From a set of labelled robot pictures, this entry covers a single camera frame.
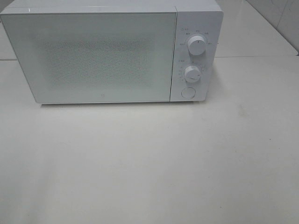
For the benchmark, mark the upper white power knob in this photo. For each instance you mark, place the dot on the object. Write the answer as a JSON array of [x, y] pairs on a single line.
[[196, 44]]

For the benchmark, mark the round white door button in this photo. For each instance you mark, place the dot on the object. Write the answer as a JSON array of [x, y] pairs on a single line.
[[188, 92]]

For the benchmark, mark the white microwave door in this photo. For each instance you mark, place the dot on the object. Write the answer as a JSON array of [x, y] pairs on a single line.
[[94, 58]]

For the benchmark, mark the white timer knob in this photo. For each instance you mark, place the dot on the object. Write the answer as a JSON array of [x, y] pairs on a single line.
[[192, 74]]

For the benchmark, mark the white microwave oven body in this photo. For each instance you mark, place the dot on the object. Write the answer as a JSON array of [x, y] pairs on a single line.
[[192, 17]]

